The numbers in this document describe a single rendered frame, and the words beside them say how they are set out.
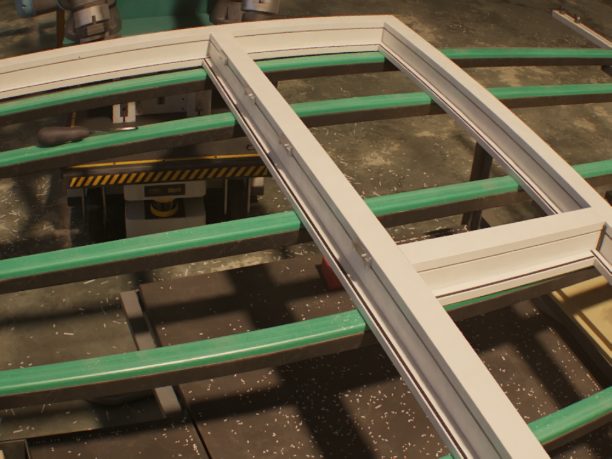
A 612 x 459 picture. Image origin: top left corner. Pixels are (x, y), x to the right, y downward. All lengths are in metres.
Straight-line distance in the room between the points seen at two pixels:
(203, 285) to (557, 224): 0.69
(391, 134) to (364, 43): 1.52
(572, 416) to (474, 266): 0.29
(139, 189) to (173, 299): 1.00
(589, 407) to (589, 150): 2.73
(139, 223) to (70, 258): 1.39
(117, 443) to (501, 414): 0.64
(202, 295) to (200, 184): 0.99
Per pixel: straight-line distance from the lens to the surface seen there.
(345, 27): 1.85
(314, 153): 1.28
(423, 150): 3.30
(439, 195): 1.35
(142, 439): 1.27
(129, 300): 1.56
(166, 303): 1.51
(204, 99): 2.68
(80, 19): 1.86
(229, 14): 2.36
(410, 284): 1.03
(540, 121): 3.82
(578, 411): 1.02
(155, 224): 2.55
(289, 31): 1.80
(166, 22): 2.44
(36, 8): 2.25
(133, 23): 2.45
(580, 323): 1.56
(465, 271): 1.13
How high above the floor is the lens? 1.57
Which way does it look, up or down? 34 degrees down
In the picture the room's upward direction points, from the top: 5 degrees clockwise
